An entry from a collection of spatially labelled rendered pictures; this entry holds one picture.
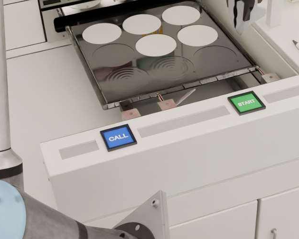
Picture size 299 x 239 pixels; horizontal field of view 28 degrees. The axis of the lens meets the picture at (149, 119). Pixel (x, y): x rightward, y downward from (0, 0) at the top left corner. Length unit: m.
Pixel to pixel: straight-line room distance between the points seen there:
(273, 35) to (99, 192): 0.54
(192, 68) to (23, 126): 0.41
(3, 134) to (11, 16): 0.76
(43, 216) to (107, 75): 0.68
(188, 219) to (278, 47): 0.42
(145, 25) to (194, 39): 0.14
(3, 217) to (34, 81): 0.85
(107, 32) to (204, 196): 0.53
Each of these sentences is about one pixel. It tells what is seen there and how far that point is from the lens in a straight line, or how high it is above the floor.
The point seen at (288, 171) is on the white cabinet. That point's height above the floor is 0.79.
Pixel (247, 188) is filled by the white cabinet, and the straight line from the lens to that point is 1.26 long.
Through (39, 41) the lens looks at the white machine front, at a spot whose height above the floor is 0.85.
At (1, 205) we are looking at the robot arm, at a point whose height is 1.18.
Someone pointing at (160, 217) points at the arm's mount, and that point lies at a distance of 0.82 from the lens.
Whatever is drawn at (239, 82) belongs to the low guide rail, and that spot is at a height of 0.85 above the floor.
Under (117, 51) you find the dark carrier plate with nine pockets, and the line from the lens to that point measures 1.45.
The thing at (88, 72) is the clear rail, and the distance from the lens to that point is 1.38.
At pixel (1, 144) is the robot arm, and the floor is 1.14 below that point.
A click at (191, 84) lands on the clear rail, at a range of 1.32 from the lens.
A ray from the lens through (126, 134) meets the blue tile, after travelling 1.10.
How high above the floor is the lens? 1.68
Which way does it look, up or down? 40 degrees down
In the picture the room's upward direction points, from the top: 4 degrees counter-clockwise
